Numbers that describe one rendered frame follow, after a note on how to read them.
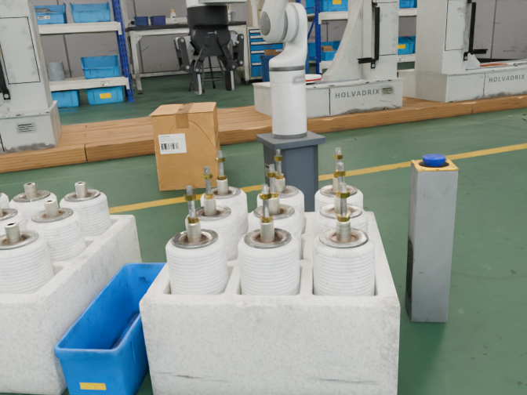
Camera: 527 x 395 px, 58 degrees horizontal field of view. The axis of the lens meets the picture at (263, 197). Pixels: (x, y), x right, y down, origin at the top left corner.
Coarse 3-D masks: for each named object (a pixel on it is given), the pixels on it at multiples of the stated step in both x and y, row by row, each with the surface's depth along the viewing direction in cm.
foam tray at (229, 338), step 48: (240, 240) 95; (240, 288) 79; (384, 288) 73; (144, 336) 75; (192, 336) 74; (240, 336) 73; (288, 336) 72; (336, 336) 71; (384, 336) 70; (192, 384) 77; (240, 384) 76; (288, 384) 75; (336, 384) 74; (384, 384) 73
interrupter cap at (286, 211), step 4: (280, 204) 90; (256, 208) 88; (260, 208) 88; (280, 208) 88; (284, 208) 88; (288, 208) 87; (292, 208) 87; (256, 212) 87; (260, 212) 86; (280, 212) 87; (284, 212) 86; (288, 212) 86; (292, 212) 85; (256, 216) 85; (276, 216) 84; (280, 216) 84; (284, 216) 84; (288, 216) 84
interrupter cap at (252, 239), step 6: (276, 228) 79; (246, 234) 77; (252, 234) 77; (258, 234) 77; (276, 234) 77; (282, 234) 76; (288, 234) 76; (246, 240) 75; (252, 240) 75; (258, 240) 75; (276, 240) 75; (282, 240) 74; (288, 240) 74; (252, 246) 73; (258, 246) 72; (264, 246) 72; (270, 246) 72; (276, 246) 72
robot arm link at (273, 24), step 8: (272, 0) 111; (280, 0) 110; (288, 0) 110; (264, 8) 115; (272, 8) 112; (280, 8) 111; (264, 16) 116; (272, 16) 113; (280, 16) 112; (264, 24) 116; (272, 24) 114; (280, 24) 114; (264, 32) 117; (272, 32) 115; (280, 32) 115; (264, 40) 119; (272, 40) 117; (280, 40) 117
